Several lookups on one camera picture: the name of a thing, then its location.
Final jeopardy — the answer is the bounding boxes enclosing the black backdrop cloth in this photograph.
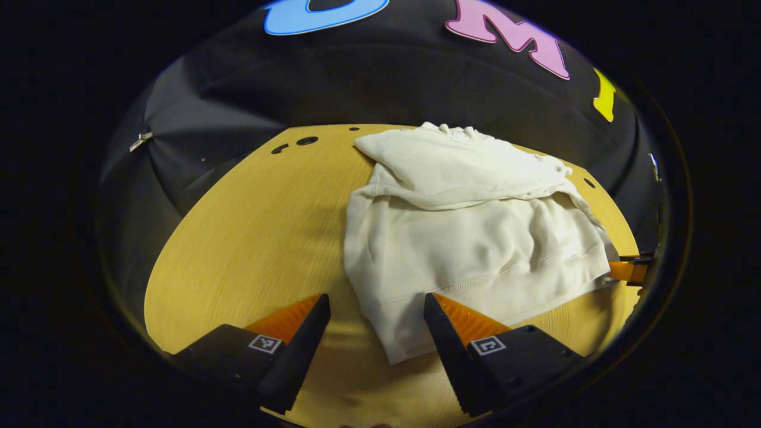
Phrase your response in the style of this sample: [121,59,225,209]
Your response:
[95,0,669,325]

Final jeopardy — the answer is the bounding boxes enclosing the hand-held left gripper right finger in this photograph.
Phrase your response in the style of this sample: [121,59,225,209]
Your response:
[423,292,587,418]

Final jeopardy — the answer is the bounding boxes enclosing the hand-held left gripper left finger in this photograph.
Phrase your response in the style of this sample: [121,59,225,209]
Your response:
[171,292,332,416]

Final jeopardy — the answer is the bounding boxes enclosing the cream white sweatshirt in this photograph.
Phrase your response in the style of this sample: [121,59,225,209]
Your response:
[344,122,619,364]

